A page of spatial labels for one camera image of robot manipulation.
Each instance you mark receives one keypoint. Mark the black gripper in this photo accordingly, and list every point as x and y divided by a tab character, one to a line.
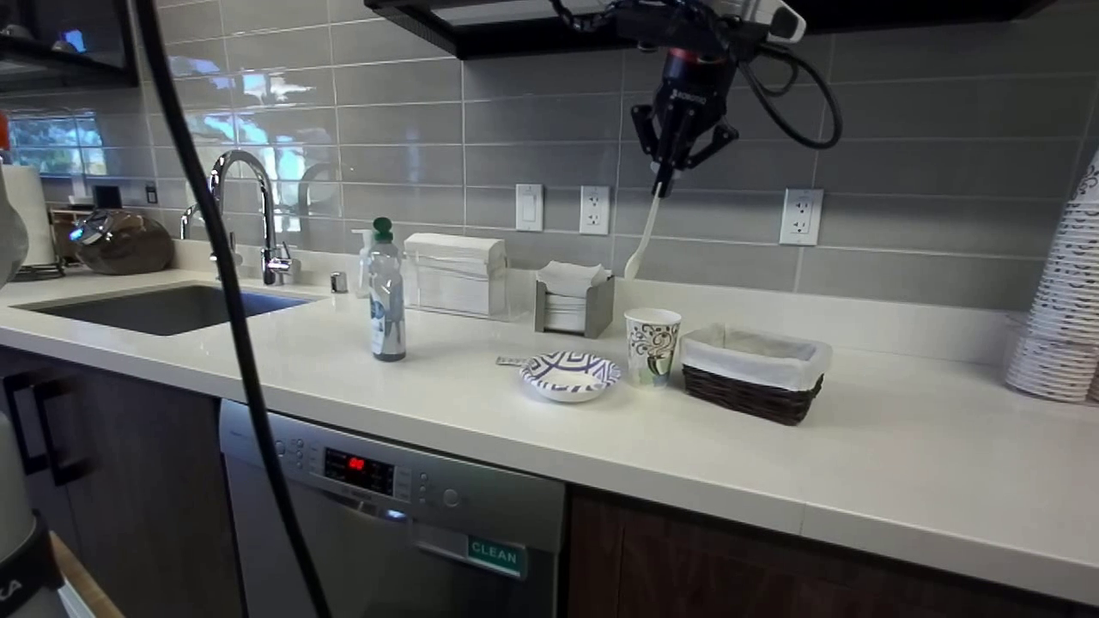
705	41

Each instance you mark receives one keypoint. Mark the white plastic spoon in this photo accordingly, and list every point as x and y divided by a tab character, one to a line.
637	260

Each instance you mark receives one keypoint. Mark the patterned paper cup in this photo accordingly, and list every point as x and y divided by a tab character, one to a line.
649	337

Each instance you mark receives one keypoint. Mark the blue white paper plate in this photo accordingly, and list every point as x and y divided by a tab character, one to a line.
567	376

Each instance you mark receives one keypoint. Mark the grey napkin holder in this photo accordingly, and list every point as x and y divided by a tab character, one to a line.
574	299

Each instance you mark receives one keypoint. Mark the dark basket with white liner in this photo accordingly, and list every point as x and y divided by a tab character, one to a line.
752	373

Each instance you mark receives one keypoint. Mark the white paper towel box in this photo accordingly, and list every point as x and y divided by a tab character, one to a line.
456	272

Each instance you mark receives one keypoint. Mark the dish soap bottle green cap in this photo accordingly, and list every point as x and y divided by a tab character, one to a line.
381	291

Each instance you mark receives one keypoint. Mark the chrome kitchen faucet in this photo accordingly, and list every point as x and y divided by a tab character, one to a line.
246	193

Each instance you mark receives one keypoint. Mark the stack of paper cups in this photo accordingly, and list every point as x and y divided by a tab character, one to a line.
1057	352

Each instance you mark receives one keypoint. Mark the stainless steel dishwasher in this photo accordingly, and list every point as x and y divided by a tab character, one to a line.
419	533

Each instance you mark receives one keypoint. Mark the kitchen sink basin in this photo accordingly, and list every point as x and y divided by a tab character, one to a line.
164	309

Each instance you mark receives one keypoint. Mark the dark wood cabinet door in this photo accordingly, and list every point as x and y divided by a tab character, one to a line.
128	476

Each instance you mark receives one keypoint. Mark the white paper towel roll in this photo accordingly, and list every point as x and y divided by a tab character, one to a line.
28	201

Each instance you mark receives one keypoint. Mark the white wall outlet middle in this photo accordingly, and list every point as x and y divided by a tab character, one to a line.
596	201

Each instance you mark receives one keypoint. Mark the white wall outlet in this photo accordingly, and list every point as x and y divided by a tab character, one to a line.
802	217
596	201

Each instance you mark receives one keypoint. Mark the white wall outlet right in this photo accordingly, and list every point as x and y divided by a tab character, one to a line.
802	217

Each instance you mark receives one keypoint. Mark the white wall switch plate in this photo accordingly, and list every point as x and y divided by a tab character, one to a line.
526	206

